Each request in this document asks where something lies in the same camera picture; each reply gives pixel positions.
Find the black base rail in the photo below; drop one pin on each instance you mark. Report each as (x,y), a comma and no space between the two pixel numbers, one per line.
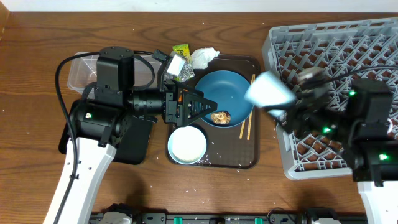
(121,213)

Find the yellow green foil wrapper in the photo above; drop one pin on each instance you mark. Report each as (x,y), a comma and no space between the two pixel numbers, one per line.
(186,72)

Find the light blue rice bowl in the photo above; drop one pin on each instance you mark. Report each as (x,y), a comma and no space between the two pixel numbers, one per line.
(187,145)

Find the dark brown serving tray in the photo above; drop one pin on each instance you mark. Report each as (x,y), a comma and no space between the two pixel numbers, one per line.
(224,148)

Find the white napkin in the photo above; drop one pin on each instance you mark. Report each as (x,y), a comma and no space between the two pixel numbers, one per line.
(203,56)

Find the grey dishwasher rack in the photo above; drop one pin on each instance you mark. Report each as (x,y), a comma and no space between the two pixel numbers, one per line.
(337,48)

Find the clear plastic bin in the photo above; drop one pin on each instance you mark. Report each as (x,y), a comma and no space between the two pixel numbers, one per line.
(83,71)

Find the white cup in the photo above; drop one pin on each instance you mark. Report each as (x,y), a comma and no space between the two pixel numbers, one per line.
(267,90)

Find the blue plate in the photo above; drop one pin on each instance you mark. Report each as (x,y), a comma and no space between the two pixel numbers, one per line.
(227,89)

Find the brown food scrap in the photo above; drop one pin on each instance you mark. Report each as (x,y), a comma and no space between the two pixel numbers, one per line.
(221,117)

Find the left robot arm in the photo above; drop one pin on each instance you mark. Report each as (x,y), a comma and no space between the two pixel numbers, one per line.
(82,174)

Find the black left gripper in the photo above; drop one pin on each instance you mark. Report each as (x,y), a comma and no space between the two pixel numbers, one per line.
(175,115)

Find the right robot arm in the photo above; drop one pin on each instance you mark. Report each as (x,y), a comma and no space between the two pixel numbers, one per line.
(361,129)

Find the black plastic bin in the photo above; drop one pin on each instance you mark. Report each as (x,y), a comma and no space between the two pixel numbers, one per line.
(136,143)

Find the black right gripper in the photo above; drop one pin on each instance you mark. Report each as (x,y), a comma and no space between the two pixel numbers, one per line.
(299,112)

